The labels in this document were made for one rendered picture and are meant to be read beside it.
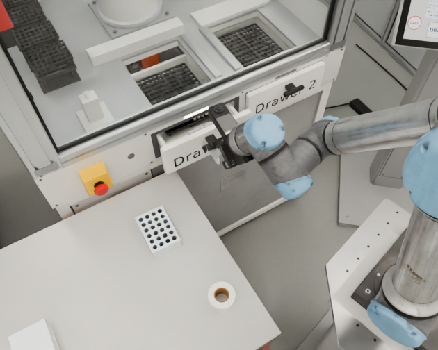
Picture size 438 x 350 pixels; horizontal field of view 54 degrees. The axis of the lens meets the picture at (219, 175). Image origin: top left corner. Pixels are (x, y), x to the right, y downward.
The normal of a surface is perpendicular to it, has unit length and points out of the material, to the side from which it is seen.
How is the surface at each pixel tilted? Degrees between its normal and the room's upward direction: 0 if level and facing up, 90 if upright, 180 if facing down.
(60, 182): 90
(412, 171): 80
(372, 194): 3
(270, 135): 35
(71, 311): 0
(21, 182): 0
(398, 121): 63
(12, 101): 90
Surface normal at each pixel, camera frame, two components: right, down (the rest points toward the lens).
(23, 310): -0.01, -0.57
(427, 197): -0.71, 0.47
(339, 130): -0.86, -0.17
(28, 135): 0.51, 0.71
